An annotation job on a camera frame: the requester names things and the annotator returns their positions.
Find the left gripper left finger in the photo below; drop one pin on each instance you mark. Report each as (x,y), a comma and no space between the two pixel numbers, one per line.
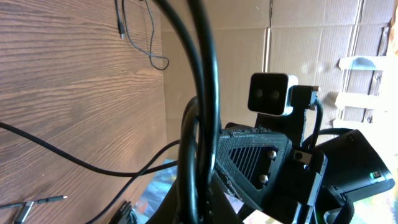
(172,209)

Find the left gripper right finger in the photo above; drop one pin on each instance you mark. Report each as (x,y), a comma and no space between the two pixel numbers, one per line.
(218,210)

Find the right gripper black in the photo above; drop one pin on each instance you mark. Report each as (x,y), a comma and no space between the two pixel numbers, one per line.
(273,167)

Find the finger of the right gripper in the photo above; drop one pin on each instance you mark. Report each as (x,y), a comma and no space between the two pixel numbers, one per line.
(124,215)

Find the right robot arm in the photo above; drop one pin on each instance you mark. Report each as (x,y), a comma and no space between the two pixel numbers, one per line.
(354,171)

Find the cardboard sheet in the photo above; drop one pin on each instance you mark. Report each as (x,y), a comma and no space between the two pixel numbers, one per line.
(302,38)

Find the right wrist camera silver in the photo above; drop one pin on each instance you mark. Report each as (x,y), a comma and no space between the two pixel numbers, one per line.
(270,93)

